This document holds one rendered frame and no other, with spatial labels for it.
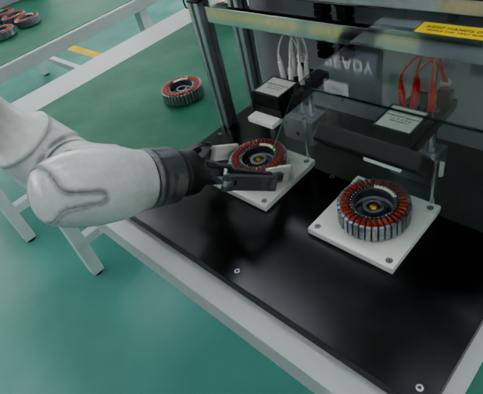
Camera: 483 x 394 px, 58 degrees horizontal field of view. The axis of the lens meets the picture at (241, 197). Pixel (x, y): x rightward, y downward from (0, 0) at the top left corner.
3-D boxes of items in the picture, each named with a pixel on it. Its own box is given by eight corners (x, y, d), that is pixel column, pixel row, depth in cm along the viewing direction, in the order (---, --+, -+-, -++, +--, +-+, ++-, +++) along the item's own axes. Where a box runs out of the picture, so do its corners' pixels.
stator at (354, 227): (380, 256, 64) (381, 238, 62) (323, 220, 72) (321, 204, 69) (425, 213, 68) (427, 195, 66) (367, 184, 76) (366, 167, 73)
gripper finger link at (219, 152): (212, 162, 83) (209, 160, 84) (237, 158, 88) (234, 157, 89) (213, 146, 82) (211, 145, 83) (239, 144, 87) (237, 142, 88)
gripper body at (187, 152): (155, 188, 72) (197, 180, 79) (187, 206, 67) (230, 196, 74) (159, 144, 70) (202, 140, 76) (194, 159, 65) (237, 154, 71)
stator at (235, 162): (263, 196, 79) (259, 181, 76) (220, 177, 85) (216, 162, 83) (301, 162, 84) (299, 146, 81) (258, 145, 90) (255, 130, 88)
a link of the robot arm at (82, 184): (165, 148, 60) (112, 134, 68) (51, 160, 48) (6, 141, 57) (163, 223, 63) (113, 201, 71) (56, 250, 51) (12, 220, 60)
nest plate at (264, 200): (266, 212, 78) (265, 206, 77) (209, 184, 87) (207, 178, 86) (316, 164, 84) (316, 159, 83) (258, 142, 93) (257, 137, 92)
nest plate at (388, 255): (392, 274, 63) (392, 269, 62) (308, 232, 72) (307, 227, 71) (441, 211, 70) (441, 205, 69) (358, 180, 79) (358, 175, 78)
